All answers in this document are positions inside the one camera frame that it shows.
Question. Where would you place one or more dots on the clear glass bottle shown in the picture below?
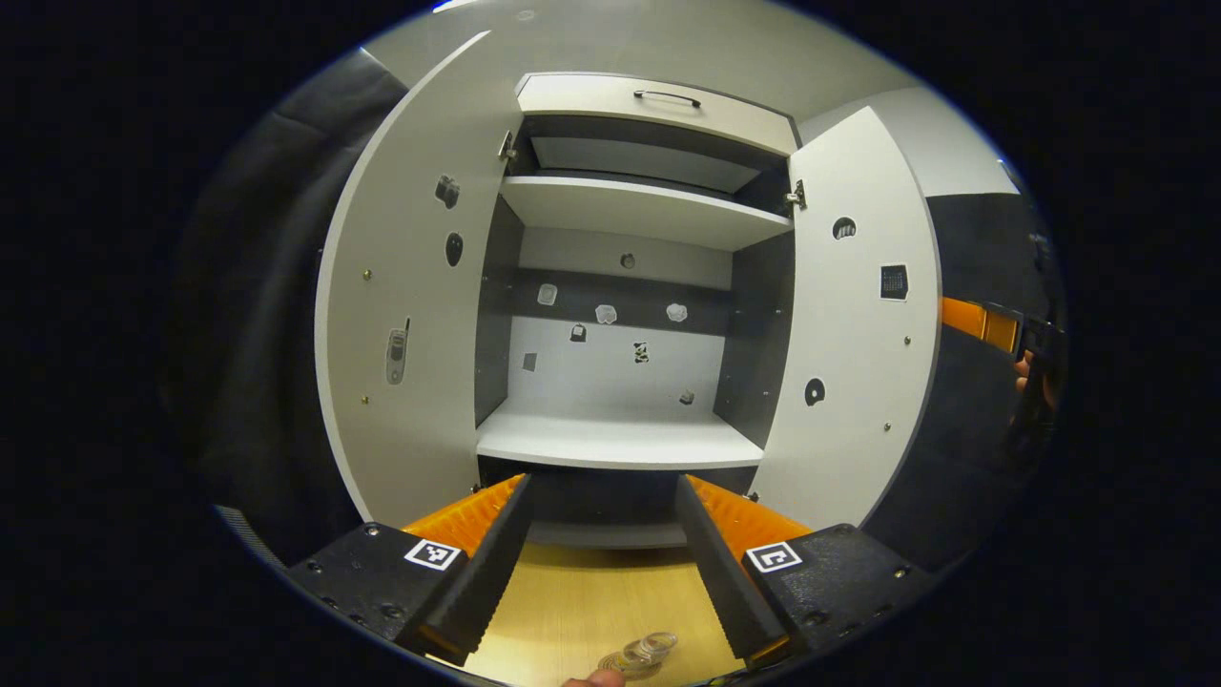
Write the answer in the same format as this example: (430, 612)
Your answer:
(653, 644)

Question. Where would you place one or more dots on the white cabinet shelf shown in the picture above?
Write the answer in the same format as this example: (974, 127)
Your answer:
(630, 157)
(639, 210)

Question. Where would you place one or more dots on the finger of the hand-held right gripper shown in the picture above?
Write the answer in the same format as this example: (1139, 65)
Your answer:
(983, 324)

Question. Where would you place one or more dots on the white and grey cabinet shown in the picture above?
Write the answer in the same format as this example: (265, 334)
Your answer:
(496, 315)

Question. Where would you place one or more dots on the metal door hinge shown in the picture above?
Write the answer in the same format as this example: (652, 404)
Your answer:
(507, 146)
(796, 196)

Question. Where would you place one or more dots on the round clear coaster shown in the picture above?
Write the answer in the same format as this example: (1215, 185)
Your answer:
(613, 663)

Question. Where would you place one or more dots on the white cabinet drawer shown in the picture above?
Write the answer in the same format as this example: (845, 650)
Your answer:
(591, 95)

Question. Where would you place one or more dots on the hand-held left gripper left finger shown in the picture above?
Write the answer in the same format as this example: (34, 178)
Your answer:
(486, 572)

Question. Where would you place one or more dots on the white cabinet door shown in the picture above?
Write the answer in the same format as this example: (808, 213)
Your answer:
(410, 286)
(858, 334)

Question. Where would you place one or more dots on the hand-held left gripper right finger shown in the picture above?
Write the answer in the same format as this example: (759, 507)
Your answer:
(730, 582)

